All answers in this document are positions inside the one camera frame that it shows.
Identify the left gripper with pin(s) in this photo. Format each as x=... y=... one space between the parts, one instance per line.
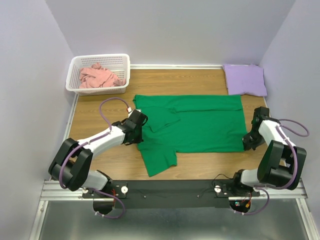
x=139 y=126

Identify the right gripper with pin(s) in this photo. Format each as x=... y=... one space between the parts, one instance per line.
x=250 y=139

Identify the green t-shirt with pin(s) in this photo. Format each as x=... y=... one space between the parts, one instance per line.
x=188 y=124

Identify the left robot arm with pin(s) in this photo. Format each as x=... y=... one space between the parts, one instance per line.
x=71 y=165

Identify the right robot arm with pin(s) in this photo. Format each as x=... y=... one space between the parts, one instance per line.
x=281 y=165

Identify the white plastic basket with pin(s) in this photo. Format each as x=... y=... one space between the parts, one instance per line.
x=117 y=63

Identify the pink t-shirt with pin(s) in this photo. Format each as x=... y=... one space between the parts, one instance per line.
x=97 y=76

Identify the folded purple t-shirt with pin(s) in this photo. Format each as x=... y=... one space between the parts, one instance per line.
x=245 y=80

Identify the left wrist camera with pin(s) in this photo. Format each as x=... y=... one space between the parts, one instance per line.
x=131 y=110

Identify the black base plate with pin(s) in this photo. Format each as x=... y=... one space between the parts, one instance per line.
x=165 y=194

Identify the aluminium rail frame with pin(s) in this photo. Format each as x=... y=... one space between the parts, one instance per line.
x=125 y=163

